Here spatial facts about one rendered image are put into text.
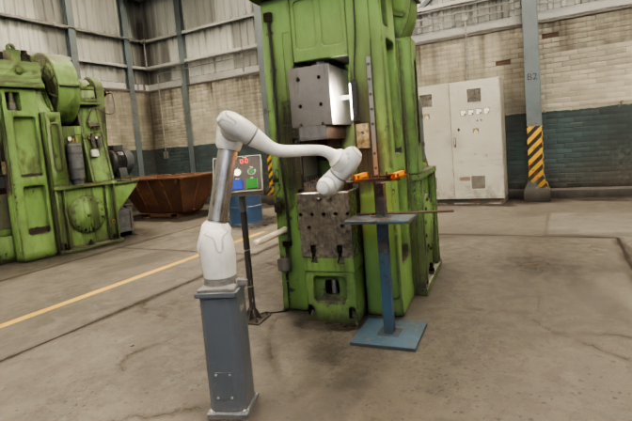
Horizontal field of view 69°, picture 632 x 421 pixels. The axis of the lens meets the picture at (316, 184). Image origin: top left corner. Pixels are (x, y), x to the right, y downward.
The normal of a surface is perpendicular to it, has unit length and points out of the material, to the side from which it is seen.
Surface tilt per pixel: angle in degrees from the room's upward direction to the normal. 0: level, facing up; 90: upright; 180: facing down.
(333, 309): 89
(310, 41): 90
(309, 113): 90
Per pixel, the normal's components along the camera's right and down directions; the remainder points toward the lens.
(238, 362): 0.60, 0.02
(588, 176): -0.48, 0.14
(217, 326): -0.14, 0.10
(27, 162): 0.81, -0.04
